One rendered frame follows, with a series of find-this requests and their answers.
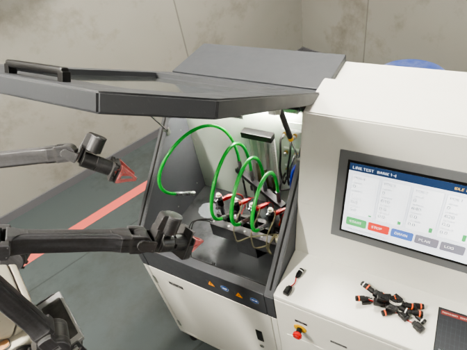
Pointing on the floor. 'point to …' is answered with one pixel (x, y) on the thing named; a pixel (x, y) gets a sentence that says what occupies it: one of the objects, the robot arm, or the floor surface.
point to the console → (308, 137)
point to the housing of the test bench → (309, 69)
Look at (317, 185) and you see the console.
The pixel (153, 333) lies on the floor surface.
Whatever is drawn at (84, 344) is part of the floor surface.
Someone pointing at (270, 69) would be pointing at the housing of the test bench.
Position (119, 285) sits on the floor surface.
